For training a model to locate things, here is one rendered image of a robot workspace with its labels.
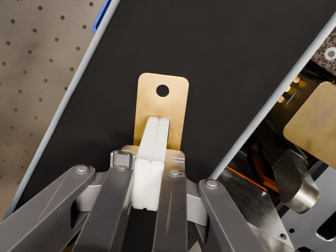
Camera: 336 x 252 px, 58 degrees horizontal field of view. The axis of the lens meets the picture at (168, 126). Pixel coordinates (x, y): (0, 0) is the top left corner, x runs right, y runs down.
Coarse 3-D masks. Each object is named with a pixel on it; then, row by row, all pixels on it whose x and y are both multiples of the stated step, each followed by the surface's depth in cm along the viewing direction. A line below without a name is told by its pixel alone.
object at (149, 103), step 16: (144, 80) 23; (160, 80) 23; (176, 80) 23; (144, 96) 23; (160, 96) 23; (176, 96) 23; (144, 112) 24; (160, 112) 24; (176, 112) 23; (144, 128) 24; (176, 128) 24; (176, 144) 24
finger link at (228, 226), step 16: (208, 192) 14; (224, 192) 14; (208, 208) 13; (224, 208) 13; (192, 224) 15; (224, 224) 12; (240, 224) 12; (208, 240) 13; (224, 240) 11; (240, 240) 11; (256, 240) 11
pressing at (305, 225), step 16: (320, 160) 42; (320, 176) 43; (320, 192) 44; (288, 208) 45; (320, 208) 45; (288, 224) 46; (304, 224) 46; (320, 224) 46; (304, 240) 47; (320, 240) 47
